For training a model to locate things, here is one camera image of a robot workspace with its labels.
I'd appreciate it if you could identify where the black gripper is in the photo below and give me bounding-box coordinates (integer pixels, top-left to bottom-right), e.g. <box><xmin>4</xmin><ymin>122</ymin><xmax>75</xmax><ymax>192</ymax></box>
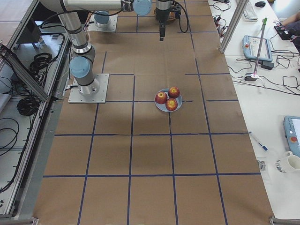
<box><xmin>155</xmin><ymin>0</ymin><xmax>170</xmax><ymax>42</ymax></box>

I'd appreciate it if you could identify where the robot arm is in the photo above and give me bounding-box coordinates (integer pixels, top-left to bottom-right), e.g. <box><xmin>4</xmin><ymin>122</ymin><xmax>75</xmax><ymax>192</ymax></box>
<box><xmin>94</xmin><ymin>11</ymin><xmax>110</xmax><ymax>27</ymax></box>
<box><xmin>41</xmin><ymin>0</ymin><xmax>152</xmax><ymax>95</ymax></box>

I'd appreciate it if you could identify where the woven wicker basket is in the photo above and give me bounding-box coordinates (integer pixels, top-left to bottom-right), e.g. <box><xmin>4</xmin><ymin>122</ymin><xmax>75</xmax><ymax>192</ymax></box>
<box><xmin>167</xmin><ymin>12</ymin><xmax>176</xmax><ymax>23</ymax></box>

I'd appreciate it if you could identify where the red apple on plate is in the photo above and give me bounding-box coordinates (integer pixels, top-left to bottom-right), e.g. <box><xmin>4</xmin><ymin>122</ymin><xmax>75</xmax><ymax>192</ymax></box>
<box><xmin>168</xmin><ymin>86</ymin><xmax>180</xmax><ymax>98</ymax></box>
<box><xmin>165</xmin><ymin>98</ymin><xmax>178</xmax><ymax>111</ymax></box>
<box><xmin>155</xmin><ymin>91</ymin><xmax>168</xmax><ymax>104</ymax></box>

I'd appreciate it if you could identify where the light blue plate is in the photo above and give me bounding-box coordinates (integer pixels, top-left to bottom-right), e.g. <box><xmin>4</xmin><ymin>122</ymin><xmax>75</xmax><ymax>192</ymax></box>
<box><xmin>154</xmin><ymin>94</ymin><xmax>183</xmax><ymax>113</ymax></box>

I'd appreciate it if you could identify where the white keyboard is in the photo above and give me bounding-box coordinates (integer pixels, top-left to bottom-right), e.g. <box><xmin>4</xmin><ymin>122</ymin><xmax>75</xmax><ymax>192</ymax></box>
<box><xmin>243</xmin><ymin>0</ymin><xmax>258</xmax><ymax>22</ymax></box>

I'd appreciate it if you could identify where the blue teach pendant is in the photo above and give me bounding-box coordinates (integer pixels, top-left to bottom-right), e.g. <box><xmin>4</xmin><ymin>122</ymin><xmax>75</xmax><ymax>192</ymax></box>
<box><xmin>242</xmin><ymin>35</ymin><xmax>273</xmax><ymax>62</ymax></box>
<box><xmin>284</xmin><ymin>116</ymin><xmax>300</xmax><ymax>157</ymax></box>

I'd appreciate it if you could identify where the black computer mouse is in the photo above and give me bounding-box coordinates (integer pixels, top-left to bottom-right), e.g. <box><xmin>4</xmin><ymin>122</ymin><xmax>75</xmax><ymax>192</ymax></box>
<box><xmin>255</xmin><ymin>1</ymin><xmax>266</xmax><ymax>8</ymax></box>

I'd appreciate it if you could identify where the green tipped stick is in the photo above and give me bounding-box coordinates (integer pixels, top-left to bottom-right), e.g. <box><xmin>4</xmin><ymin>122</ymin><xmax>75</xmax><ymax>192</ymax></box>
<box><xmin>250</xmin><ymin>17</ymin><xmax>267</xmax><ymax>81</ymax></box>

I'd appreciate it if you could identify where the black power adapter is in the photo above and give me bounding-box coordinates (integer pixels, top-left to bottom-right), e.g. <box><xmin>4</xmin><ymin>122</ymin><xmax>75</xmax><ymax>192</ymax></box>
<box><xmin>261</xmin><ymin>61</ymin><xmax>274</xmax><ymax>70</ymax></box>

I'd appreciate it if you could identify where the blue white pen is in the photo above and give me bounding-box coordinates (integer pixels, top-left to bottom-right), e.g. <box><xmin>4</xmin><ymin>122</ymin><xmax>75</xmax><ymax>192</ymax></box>
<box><xmin>249</xmin><ymin>131</ymin><xmax>268</xmax><ymax>151</ymax></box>

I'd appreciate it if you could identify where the white mug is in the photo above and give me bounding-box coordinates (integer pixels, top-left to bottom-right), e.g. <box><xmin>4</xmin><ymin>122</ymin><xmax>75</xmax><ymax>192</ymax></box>
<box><xmin>275</xmin><ymin>151</ymin><xmax>300</xmax><ymax>173</ymax></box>

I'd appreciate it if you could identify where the black braided cable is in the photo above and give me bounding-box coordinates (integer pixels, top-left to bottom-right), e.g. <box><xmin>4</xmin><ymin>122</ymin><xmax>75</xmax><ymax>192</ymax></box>
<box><xmin>172</xmin><ymin>0</ymin><xmax>190</xmax><ymax>33</ymax></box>

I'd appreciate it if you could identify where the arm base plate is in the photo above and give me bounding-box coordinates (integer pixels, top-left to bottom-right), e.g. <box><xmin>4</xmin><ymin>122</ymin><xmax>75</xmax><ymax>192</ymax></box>
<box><xmin>68</xmin><ymin>74</ymin><xmax>109</xmax><ymax>104</ymax></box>
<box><xmin>87</xmin><ymin>15</ymin><xmax>118</xmax><ymax>32</ymax></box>

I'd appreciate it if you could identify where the aluminium frame post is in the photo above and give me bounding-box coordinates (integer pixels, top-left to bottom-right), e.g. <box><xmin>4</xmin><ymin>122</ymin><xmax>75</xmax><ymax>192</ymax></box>
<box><xmin>219</xmin><ymin>0</ymin><xmax>248</xmax><ymax>53</ymax></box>

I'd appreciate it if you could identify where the aluminium side rail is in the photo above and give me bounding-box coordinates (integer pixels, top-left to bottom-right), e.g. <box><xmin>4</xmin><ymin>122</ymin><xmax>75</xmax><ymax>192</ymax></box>
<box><xmin>0</xmin><ymin>44</ymin><xmax>50</xmax><ymax>102</ymax></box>

